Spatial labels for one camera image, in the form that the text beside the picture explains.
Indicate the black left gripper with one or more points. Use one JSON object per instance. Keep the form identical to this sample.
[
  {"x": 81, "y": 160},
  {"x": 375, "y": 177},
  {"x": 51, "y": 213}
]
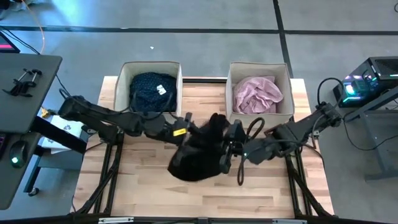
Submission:
[{"x": 180, "y": 137}]

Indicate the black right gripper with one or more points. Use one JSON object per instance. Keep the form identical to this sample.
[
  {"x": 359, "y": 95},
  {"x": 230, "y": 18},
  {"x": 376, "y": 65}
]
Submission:
[{"x": 234, "y": 140}]

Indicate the black garment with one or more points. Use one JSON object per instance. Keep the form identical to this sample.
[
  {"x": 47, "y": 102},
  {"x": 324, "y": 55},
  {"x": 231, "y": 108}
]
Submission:
[{"x": 196, "y": 161}]

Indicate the pink garment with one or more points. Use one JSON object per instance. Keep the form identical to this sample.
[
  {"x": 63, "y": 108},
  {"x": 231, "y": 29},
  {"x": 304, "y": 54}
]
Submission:
[{"x": 255, "y": 96}]

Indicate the navy dotted shirt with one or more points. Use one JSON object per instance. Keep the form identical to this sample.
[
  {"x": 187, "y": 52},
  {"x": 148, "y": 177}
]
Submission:
[{"x": 149, "y": 93}]

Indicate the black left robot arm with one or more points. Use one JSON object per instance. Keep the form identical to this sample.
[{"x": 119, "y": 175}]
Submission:
[{"x": 93, "y": 112}]

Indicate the beige fabric storage bin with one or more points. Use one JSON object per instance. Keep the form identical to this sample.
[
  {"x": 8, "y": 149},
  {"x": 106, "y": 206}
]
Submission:
[
  {"x": 286, "y": 90},
  {"x": 122, "y": 87}
]

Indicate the white cardboard box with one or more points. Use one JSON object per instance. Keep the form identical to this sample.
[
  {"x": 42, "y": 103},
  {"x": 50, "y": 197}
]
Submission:
[{"x": 59, "y": 123}]

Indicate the small yellow object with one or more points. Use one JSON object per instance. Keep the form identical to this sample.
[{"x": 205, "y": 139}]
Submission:
[{"x": 45, "y": 112}]

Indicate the black computer case with lights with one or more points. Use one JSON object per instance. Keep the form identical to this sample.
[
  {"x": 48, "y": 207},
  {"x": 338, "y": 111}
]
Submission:
[{"x": 367, "y": 84}]

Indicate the grey metal stand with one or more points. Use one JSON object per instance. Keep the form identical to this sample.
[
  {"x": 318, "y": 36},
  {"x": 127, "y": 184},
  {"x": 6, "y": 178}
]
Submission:
[{"x": 385, "y": 149}]

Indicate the grey desk top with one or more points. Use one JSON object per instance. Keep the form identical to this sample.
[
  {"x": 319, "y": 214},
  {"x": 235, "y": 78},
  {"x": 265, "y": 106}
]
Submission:
[{"x": 31, "y": 109}]

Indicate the black computer mouse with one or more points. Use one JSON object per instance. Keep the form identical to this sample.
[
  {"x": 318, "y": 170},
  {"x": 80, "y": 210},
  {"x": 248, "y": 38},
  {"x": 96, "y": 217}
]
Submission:
[{"x": 18, "y": 154}]

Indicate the black clamp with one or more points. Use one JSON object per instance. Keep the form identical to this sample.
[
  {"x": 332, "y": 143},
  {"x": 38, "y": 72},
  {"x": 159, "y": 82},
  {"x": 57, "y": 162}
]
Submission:
[{"x": 20, "y": 87}]

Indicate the dark grey desk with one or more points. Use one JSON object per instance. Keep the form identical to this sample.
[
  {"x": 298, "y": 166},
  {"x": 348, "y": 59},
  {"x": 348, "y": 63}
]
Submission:
[{"x": 18, "y": 186}]

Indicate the black monitor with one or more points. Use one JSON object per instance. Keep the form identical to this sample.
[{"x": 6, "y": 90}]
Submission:
[{"x": 6, "y": 46}]

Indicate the black metal frame struts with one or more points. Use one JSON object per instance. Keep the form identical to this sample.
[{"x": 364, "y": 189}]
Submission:
[
  {"x": 292, "y": 186},
  {"x": 107, "y": 174}
]

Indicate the black frame bar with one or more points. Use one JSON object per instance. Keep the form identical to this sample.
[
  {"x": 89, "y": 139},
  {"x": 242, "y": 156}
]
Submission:
[{"x": 174, "y": 221}]

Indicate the silver metal bracket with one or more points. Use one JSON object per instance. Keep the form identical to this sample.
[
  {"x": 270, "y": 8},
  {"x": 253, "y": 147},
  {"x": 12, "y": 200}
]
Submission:
[{"x": 115, "y": 220}]

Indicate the dark desk support frame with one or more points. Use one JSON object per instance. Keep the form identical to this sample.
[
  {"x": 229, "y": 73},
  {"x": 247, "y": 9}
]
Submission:
[{"x": 62, "y": 138}]

